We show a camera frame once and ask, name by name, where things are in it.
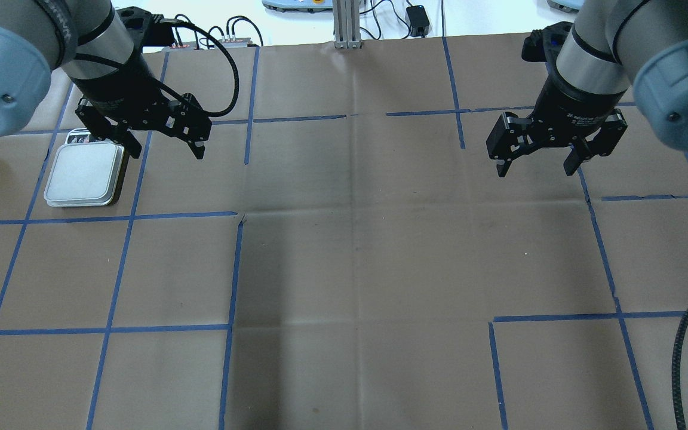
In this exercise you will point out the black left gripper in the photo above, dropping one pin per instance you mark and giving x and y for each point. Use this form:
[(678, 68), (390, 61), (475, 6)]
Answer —
[(118, 89)]

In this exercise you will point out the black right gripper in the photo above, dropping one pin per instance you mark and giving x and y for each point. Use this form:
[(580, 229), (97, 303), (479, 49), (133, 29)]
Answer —
[(570, 103)]

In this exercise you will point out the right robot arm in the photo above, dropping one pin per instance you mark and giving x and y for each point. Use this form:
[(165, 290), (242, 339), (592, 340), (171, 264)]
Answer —
[(610, 47)]

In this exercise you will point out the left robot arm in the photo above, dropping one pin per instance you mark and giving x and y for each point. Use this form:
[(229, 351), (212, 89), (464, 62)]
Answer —
[(99, 48)]

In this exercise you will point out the grey usb hub box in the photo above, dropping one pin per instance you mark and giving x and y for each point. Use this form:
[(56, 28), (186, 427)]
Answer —
[(234, 41)]

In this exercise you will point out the black power adapter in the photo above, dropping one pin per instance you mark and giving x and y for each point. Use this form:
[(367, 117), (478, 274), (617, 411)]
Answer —
[(418, 22)]

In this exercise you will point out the aluminium profile post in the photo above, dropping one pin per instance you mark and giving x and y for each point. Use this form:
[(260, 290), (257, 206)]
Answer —
[(346, 15)]

